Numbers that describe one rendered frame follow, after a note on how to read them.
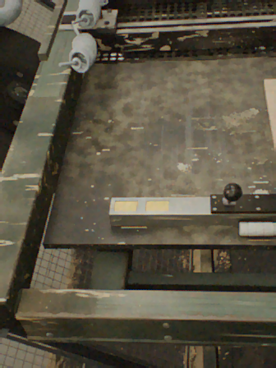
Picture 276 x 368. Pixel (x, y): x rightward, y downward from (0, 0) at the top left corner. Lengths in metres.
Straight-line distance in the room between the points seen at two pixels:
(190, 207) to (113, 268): 0.21
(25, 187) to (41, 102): 0.30
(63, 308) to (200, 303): 0.25
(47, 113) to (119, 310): 0.57
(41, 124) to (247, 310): 0.66
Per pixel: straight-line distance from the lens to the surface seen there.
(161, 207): 1.06
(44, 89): 1.35
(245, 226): 1.05
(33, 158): 1.14
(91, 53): 1.27
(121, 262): 1.08
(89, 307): 0.93
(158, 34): 1.58
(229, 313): 0.91
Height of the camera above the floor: 2.01
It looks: 22 degrees down
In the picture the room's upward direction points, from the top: 64 degrees counter-clockwise
